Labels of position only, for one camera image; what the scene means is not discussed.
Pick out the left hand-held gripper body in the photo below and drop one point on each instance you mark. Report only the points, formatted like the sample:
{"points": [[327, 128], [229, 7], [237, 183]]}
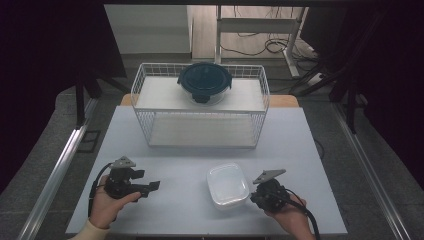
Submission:
{"points": [[120, 186]]}

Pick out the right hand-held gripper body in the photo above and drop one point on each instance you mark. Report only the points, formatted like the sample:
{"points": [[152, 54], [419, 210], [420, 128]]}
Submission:
{"points": [[271, 195]]}

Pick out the white rectangular lidded container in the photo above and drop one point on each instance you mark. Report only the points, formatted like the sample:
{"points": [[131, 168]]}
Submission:
{"points": [[228, 186]]}

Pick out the round dark blue lidded container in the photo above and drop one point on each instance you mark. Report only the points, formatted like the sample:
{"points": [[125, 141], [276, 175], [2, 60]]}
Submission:
{"points": [[205, 81]]}

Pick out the person's left hand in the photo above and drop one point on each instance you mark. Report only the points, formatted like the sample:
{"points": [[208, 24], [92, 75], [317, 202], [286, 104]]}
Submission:
{"points": [[105, 206]]}

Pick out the person's right hand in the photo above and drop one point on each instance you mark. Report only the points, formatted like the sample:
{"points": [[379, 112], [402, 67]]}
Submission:
{"points": [[293, 218]]}

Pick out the black stand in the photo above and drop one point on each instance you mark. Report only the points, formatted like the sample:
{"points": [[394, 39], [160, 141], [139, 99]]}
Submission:
{"points": [[80, 103], [350, 100]]}

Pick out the wooden table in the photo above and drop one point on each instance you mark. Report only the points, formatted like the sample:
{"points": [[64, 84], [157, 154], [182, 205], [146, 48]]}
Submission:
{"points": [[283, 100]]}

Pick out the white power strip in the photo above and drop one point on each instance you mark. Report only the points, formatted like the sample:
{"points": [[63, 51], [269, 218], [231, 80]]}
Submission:
{"points": [[316, 78]]}

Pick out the white panel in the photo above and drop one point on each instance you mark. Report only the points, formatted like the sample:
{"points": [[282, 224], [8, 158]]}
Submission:
{"points": [[150, 28]]}

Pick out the black floor frame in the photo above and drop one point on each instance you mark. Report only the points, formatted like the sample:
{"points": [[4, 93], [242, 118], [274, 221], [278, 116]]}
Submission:
{"points": [[89, 141]]}

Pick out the metal rail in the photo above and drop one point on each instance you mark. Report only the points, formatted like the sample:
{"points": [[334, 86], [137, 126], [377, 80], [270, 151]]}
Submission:
{"points": [[56, 170], [370, 176]]}

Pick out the white desk frame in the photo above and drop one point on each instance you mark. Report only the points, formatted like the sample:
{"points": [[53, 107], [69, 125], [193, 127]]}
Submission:
{"points": [[256, 25]]}

